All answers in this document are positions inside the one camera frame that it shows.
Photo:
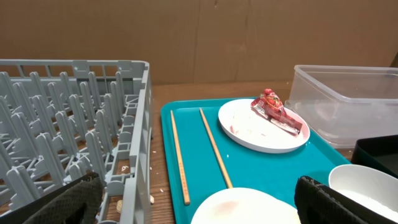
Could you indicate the black plastic tray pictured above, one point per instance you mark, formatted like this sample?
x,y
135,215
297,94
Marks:
x,y
379,153

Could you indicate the red snack wrapper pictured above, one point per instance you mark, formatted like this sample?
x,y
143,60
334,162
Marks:
x,y
270,107

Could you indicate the grey-green bowl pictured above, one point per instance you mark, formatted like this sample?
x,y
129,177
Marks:
x,y
368,187

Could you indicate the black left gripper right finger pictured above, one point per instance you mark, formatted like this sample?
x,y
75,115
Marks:
x,y
316,203

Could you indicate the clear plastic bin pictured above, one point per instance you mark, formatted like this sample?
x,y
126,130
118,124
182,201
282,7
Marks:
x,y
343,104

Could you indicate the large white plate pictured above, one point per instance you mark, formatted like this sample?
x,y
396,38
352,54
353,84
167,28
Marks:
x,y
249,129

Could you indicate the small pink plate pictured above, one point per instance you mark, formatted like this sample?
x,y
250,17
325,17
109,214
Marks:
x,y
244,206

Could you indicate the grey plastic dish rack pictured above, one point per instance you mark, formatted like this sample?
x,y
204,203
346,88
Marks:
x,y
63,121

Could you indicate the teal plastic tray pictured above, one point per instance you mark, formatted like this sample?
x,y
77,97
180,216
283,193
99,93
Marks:
x,y
274,174

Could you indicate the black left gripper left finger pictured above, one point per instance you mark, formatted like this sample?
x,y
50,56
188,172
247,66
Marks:
x,y
76,202

